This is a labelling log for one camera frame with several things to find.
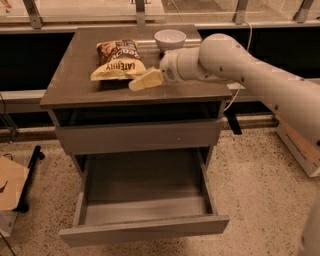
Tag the brown cardboard piece left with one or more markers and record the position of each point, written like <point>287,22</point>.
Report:
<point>13,177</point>

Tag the metal window railing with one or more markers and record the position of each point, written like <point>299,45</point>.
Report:
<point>204,14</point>

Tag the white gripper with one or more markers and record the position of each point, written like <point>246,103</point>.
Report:
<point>168,69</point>

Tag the grey drawer cabinet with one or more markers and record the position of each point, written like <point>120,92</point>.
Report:
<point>73,99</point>

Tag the brown and yellow chip bag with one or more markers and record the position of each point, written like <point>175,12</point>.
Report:
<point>118,60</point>

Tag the white ceramic bowl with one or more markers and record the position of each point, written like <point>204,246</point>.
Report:
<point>169,39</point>

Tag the brown cardboard box right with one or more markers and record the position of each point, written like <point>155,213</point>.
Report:
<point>300,150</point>

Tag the closed grey middle drawer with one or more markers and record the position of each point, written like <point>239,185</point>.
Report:
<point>97,139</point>

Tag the open grey bottom drawer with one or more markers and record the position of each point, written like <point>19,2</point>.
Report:
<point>146,195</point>

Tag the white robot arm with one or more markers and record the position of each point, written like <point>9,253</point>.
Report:
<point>274,206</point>

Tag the black metal stand left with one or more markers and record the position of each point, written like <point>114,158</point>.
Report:
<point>37,154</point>

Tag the black table leg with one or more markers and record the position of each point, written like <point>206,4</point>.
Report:
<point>233,122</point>

